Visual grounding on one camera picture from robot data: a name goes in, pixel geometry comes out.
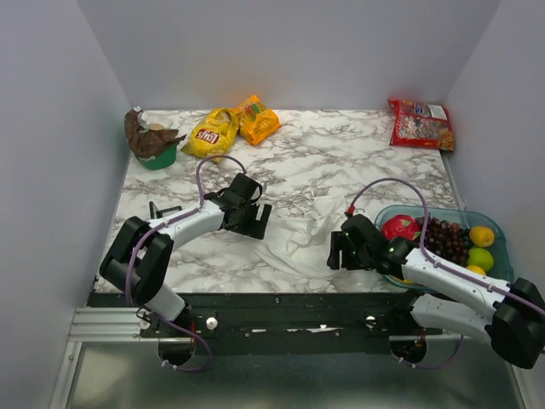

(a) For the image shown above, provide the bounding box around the dark purple grape bunch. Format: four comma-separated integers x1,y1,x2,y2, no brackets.
424,217,473,267

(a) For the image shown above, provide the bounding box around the yellow chips bag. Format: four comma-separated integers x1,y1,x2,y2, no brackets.
181,108,239,158

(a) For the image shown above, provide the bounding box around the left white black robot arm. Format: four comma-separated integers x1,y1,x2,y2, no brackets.
99,173,272,337

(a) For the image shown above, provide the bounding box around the green lime toy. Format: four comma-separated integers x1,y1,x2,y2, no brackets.
468,247,495,273

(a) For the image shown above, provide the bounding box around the black brooch display box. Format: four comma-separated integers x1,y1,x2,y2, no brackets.
148,201,182,219

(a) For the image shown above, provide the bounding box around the red dragon fruit toy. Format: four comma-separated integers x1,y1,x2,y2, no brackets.
381,215,422,241

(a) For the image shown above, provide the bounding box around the green bowl with brown paper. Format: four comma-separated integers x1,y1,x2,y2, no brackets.
123,107,186,170

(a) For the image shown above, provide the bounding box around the red snack bag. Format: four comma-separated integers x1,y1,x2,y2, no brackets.
388,98,456,153

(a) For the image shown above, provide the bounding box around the teal plastic fruit basket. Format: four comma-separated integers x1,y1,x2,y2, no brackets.
371,204,515,293

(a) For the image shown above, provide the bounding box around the yellow lemon back right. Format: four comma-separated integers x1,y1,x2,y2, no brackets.
469,226,496,248

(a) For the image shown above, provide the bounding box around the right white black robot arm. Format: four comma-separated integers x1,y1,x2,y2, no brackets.
327,215,544,369

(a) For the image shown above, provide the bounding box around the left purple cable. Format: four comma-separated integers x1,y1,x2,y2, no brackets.
125,154,248,372

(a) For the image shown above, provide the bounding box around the aluminium frame profile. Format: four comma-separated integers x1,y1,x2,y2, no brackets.
50,308,532,408

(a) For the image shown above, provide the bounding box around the orange snack bag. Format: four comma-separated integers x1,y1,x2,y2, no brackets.
232,95,281,147

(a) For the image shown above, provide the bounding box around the yellow lemon front right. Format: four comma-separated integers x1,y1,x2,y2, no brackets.
467,265,486,275

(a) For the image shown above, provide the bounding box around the white cloth garment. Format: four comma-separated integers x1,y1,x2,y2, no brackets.
251,185,347,279

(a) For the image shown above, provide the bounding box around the yellow lemon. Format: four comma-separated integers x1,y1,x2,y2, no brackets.
469,226,496,248
467,265,486,275

